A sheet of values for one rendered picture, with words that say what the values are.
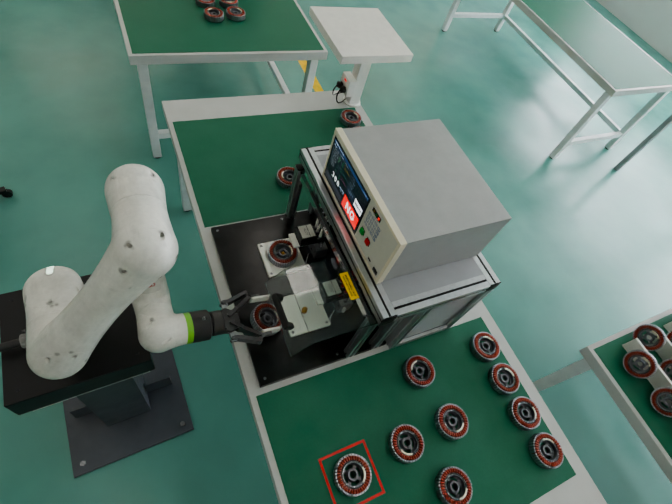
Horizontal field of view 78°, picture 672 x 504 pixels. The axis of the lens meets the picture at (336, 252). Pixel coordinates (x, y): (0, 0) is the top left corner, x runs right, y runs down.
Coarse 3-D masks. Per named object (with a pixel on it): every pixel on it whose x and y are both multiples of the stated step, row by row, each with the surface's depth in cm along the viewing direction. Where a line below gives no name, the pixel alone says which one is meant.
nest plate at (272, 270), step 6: (288, 240) 163; (258, 246) 158; (264, 246) 159; (264, 252) 158; (288, 252) 160; (264, 258) 156; (300, 258) 160; (264, 264) 155; (270, 264) 155; (294, 264) 158; (300, 264) 158; (270, 270) 154; (276, 270) 154; (282, 270) 155; (270, 276) 152
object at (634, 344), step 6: (666, 324) 187; (648, 336) 181; (630, 342) 173; (636, 342) 171; (654, 342) 179; (666, 342) 175; (624, 348) 176; (630, 348) 174; (636, 348) 171; (642, 348) 169; (666, 348) 175; (660, 354) 178; (666, 354) 176; (648, 366) 169; (660, 372) 165; (648, 378) 170; (654, 378) 167; (660, 378) 165; (666, 378) 163; (654, 384) 168; (660, 384) 166; (666, 384) 164
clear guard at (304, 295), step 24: (312, 264) 126; (336, 264) 128; (288, 288) 120; (312, 288) 121; (336, 288) 123; (360, 288) 125; (288, 312) 118; (312, 312) 117; (336, 312) 119; (360, 312) 120; (288, 336) 116; (312, 336) 113
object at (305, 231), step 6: (300, 228) 150; (306, 228) 151; (312, 228) 151; (330, 228) 156; (288, 234) 153; (294, 234) 153; (300, 234) 149; (306, 234) 149; (312, 234) 150; (318, 234) 154; (294, 240) 152; (300, 240) 149; (306, 240) 149; (312, 240) 151; (318, 240) 152; (324, 240) 154; (294, 246) 150; (300, 246) 151
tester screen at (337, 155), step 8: (336, 144) 126; (336, 152) 127; (336, 160) 128; (344, 160) 123; (328, 168) 135; (336, 168) 129; (344, 168) 124; (336, 176) 130; (344, 176) 125; (352, 176) 121; (344, 184) 126; (352, 184) 122; (360, 184) 117; (344, 192) 128; (360, 192) 118; (360, 200) 119; (360, 216) 121
